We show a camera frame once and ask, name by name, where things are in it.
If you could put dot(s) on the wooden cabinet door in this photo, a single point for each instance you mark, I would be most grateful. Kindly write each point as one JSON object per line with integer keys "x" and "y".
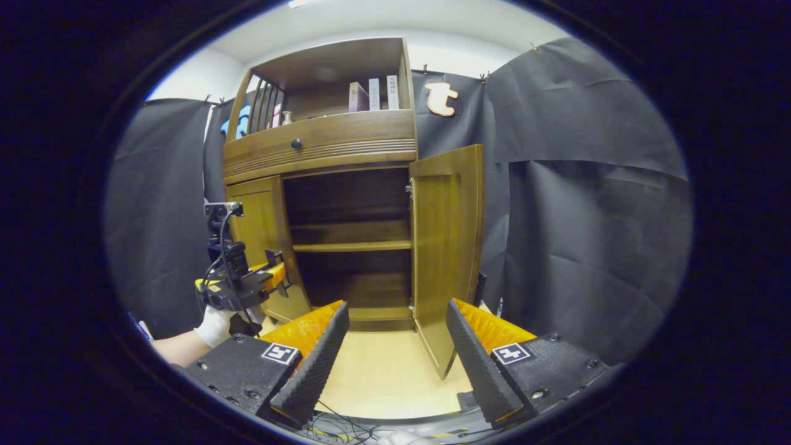
{"x": 259, "y": 210}
{"x": 445, "y": 247}

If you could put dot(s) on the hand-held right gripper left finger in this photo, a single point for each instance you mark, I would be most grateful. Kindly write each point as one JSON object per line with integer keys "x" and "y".
{"x": 312, "y": 371}

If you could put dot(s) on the pale lavender book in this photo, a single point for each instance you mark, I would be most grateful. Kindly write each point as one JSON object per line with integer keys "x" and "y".
{"x": 374, "y": 94}

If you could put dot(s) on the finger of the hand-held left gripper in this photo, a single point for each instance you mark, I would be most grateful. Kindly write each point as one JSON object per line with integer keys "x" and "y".
{"x": 274, "y": 257}
{"x": 272, "y": 275}

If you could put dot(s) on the wooden double-door shoe cabinet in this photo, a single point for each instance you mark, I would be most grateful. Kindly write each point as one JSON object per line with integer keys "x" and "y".
{"x": 334, "y": 62}

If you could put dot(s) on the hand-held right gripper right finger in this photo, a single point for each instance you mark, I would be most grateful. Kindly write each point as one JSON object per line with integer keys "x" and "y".
{"x": 482, "y": 371}

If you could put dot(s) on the wooden inner cabinet shelf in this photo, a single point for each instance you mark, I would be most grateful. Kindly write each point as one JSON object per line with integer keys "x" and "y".
{"x": 352, "y": 246}

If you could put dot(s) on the large ceiling light panel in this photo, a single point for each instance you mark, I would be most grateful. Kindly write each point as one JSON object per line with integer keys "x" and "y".
{"x": 301, "y": 3}

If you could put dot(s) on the white book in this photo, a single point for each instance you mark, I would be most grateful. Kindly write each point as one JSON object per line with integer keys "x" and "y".
{"x": 392, "y": 93}

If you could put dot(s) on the wooden cabinet drawer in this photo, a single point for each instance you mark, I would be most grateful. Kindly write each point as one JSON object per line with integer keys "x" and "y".
{"x": 346, "y": 136}

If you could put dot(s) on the black backdrop cloth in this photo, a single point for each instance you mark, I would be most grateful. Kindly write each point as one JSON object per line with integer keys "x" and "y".
{"x": 587, "y": 216}

